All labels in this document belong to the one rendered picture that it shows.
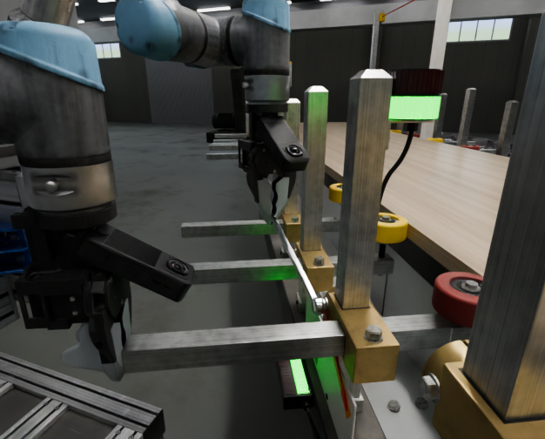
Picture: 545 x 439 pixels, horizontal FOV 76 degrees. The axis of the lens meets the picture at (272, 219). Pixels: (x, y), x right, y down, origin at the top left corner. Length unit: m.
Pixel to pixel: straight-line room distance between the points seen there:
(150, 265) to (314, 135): 0.39
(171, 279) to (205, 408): 1.20
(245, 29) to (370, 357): 0.49
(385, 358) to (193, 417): 1.16
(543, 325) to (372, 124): 0.26
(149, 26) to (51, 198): 0.26
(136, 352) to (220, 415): 1.09
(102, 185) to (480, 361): 0.32
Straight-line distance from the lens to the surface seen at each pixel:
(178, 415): 1.54
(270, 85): 0.59
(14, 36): 0.35
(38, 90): 0.34
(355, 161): 0.40
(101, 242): 0.37
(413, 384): 0.77
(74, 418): 1.35
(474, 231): 0.71
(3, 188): 0.80
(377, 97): 0.40
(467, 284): 0.49
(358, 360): 0.42
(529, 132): 0.20
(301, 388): 0.60
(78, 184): 0.35
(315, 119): 0.64
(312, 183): 0.65
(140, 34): 0.52
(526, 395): 0.23
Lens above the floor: 1.12
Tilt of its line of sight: 19 degrees down
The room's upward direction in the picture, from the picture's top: straight up
